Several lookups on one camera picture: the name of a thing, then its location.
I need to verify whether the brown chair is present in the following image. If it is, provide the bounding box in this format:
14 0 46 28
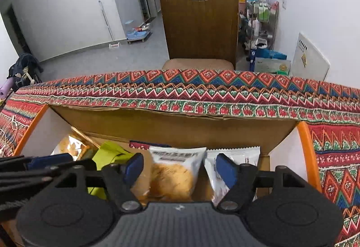
157 0 240 71

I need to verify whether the white pole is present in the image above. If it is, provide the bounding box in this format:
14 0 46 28
98 0 115 43

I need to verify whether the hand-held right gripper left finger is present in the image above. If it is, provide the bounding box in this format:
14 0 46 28
52 153 144 213

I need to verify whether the white carton with green label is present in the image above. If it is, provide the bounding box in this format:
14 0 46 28
252 57 292 76

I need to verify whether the clear chip packet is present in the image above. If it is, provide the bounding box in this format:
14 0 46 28
51 135 92 162

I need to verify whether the green snack packet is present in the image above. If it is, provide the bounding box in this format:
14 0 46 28
88 141 135 200

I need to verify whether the purple rolled mat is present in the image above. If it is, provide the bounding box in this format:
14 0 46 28
0 78 15 99

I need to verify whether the blue bag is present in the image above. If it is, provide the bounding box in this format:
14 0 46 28
248 48 288 61

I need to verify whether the white wall panel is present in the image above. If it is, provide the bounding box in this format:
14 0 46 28
290 32 330 81

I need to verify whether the white cracker packet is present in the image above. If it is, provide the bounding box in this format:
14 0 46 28
132 146 208 203

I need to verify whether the wire storage rack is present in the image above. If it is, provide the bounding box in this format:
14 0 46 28
238 0 279 53

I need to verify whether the orange cardboard box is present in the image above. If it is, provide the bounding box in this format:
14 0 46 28
11 104 323 247

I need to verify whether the blue pet feeding stand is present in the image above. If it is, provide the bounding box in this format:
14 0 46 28
126 26 153 45

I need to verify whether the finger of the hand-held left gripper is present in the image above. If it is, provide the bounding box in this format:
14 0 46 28
0 153 73 171
0 165 74 190

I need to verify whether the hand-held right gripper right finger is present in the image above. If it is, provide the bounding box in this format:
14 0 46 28
215 153 306 213

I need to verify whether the white snack packet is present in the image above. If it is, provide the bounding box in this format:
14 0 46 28
203 146 261 207

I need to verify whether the patterned tablecloth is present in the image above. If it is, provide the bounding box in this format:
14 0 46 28
0 69 360 247

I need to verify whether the dark jacket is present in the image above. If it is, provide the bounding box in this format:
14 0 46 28
7 53 45 88

